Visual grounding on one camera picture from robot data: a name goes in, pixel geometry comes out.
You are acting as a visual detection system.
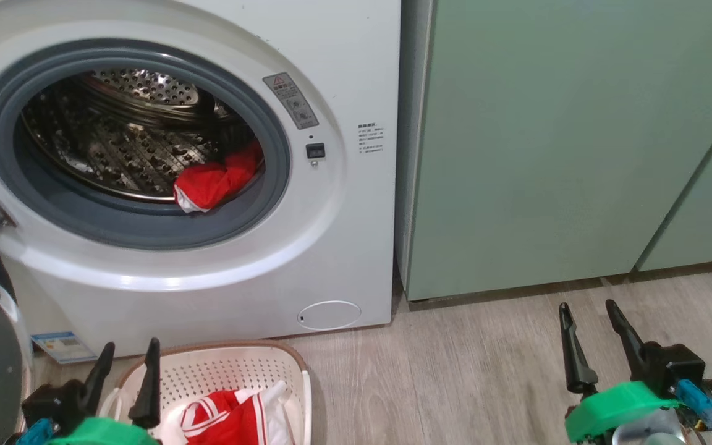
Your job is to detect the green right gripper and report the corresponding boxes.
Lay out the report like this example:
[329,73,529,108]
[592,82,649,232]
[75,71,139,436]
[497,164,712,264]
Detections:
[559,300,687,445]

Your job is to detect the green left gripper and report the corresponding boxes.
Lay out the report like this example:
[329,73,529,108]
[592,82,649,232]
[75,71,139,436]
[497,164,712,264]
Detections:
[47,337,162,445]

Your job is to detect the red white striped garment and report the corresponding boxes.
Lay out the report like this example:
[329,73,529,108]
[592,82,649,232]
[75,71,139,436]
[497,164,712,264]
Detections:
[161,380,289,445]

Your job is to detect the red garment white trim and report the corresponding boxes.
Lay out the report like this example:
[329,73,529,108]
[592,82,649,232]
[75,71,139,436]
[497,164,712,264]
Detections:
[174,141,264,214]

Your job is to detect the cream perforated laundry basket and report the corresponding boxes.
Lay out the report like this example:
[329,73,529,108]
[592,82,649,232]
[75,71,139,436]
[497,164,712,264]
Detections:
[100,340,313,445]

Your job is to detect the grey rubber door gasket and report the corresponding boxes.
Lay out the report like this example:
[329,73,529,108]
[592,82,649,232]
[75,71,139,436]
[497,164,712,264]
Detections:
[0,38,292,251]

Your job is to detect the white front-load washing machine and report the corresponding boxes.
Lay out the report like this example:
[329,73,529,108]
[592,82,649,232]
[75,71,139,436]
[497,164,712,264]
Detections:
[0,0,401,360]

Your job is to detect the blue energy label sticker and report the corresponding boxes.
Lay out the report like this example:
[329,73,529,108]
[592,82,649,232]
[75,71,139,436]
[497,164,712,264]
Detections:
[32,332,97,364]

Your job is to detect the pale green cabinet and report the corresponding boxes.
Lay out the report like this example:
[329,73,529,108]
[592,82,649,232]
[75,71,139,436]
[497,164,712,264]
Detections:
[396,0,712,303]
[634,93,712,273]

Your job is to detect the round white filter cover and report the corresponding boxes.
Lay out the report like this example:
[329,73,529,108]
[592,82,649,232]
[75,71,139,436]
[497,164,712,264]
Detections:
[298,300,362,331]

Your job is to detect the printed text label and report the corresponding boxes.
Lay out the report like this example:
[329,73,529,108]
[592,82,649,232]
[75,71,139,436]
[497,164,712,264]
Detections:
[358,122,386,154]

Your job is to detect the grey warning sticker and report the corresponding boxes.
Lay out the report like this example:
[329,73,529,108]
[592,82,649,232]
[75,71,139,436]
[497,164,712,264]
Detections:
[263,72,320,130]

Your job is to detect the blue left cable connector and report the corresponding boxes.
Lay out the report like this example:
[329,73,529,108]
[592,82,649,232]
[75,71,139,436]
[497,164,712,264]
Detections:
[16,419,54,445]

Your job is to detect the blue cable connector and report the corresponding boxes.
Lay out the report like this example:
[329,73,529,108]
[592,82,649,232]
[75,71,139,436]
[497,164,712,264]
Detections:
[16,419,54,445]
[677,380,712,428]

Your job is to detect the blue right cable connector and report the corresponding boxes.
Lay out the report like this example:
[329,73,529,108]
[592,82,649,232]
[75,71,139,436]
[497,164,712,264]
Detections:
[677,380,712,428]

